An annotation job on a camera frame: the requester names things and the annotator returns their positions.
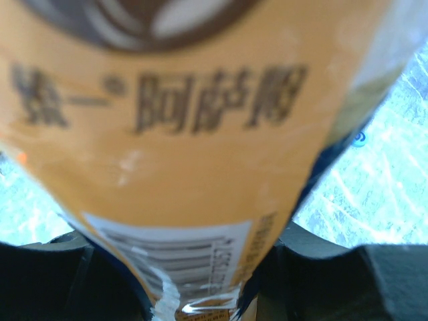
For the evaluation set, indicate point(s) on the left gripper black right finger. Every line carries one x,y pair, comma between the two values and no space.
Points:
305,277

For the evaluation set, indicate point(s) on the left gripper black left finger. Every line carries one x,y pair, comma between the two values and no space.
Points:
68,278

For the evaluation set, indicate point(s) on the orange drink bottle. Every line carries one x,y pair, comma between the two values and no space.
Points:
182,136

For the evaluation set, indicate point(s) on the blue bottle cap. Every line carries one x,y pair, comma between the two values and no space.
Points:
359,140

